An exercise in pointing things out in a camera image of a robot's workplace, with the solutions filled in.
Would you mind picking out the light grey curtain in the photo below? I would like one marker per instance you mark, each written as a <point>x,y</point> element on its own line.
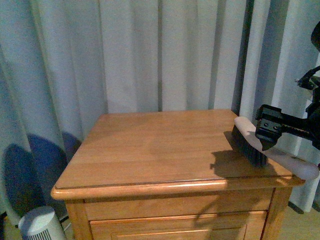
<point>63,63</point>

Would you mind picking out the wooden nightstand cabinet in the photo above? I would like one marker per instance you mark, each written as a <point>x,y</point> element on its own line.
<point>174,175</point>

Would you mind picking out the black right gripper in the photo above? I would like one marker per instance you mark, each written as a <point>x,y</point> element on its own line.
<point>272,123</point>

